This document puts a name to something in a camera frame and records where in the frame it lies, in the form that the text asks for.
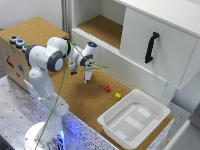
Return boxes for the green button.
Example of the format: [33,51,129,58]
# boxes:
[21,44,31,53]

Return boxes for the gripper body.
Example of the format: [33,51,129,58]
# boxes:
[82,62,96,80]

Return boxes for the black door handle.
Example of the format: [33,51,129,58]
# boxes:
[144,31,160,65]

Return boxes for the white plastic box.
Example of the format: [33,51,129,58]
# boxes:
[96,88,172,150]

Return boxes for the red button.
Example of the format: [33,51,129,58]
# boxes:
[9,35,19,45]

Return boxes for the green cable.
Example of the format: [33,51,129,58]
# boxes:
[34,38,109,150]

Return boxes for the pink block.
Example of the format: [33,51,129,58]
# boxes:
[104,85,112,93]

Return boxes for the yellow block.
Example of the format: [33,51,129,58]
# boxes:
[114,92,122,102]

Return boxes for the white cabinet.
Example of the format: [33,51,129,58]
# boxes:
[61,0,200,108]

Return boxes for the wooden drawer box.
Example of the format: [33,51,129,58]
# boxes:
[0,16,70,92]

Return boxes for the blue button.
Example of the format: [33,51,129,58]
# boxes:
[15,38,26,48]

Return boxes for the white sliding door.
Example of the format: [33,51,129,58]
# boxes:
[118,6,200,91]

